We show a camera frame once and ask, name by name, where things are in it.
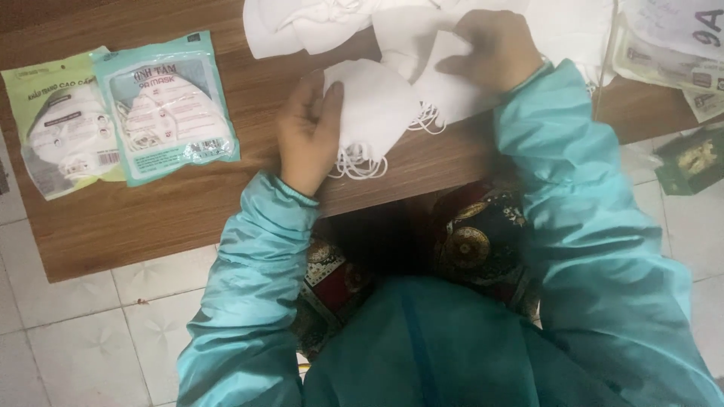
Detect pale labelled mask packet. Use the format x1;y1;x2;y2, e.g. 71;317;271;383
611;14;724;95

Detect small pale labelled packet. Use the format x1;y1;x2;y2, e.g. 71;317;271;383
681;89;724;124

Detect white printed plastic bag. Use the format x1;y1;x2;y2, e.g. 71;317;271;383
620;0;724;62

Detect person's patterned trousers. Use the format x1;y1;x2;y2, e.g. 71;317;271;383
291;176;545;363

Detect person's left hand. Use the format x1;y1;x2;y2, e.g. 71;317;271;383
276;68;346;197

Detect light green mask packet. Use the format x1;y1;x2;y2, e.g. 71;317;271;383
0;45;126;202

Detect white face mask with loops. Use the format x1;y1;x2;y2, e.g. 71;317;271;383
412;30;505;136
321;58;424;182

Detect person's teal jacket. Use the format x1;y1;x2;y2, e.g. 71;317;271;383
301;275;629;407

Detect person's right hand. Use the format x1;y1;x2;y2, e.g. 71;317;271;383
435;8;544;95

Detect dark green box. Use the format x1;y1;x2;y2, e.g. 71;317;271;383
653;125;724;197

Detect pile of white face masks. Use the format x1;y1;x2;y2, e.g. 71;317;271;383
242;0;618;87

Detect teal mask packet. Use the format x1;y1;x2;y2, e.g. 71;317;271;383
90;31;242;188

